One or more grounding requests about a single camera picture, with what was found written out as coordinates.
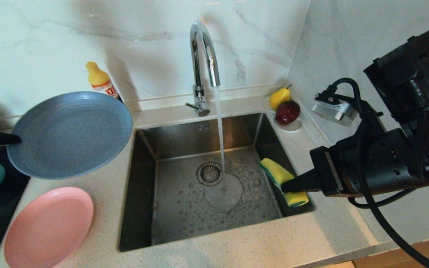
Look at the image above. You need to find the blue plastic plate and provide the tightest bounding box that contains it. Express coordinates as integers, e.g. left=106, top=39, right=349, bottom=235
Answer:
left=7, top=92, right=133, bottom=180

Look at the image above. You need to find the wooden cabinet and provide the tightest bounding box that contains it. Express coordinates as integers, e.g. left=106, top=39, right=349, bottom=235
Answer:
left=352, top=234, right=429, bottom=268

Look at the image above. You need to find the chrome gooseneck faucet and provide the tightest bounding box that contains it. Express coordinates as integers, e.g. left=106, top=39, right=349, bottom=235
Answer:
left=185, top=21, right=221, bottom=117

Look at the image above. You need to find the pink plastic plate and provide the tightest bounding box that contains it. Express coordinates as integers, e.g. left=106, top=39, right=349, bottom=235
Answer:
left=4, top=187, right=94, bottom=268

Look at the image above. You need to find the small white saucer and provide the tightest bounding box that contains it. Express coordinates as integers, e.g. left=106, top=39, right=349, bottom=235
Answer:
left=262, top=96, right=276, bottom=114
left=274, top=117, right=303, bottom=134

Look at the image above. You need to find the yellow pear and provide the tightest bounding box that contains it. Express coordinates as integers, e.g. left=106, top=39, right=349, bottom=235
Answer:
left=269, top=84, right=292, bottom=110

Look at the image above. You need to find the yellow green sponge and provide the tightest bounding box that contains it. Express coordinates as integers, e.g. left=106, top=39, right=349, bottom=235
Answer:
left=260, top=158, right=309, bottom=208

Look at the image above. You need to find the stainless steel sink basin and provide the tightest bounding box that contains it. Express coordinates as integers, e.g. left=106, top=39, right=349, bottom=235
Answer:
left=118, top=113, right=316, bottom=253

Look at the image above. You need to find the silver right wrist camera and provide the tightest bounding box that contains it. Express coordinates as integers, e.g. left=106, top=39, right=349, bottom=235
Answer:
left=311, top=85, right=360, bottom=127

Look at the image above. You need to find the dark red apple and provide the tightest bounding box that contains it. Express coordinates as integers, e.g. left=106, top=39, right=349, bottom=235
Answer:
left=275, top=100, right=301, bottom=125

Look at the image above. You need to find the yellow-capped orange dish soap bottle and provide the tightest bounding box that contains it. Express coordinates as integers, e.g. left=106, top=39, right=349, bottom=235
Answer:
left=85, top=61, right=124, bottom=103

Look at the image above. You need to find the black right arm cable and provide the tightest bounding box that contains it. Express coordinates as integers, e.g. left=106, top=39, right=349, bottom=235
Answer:
left=326, top=77, right=429, bottom=268

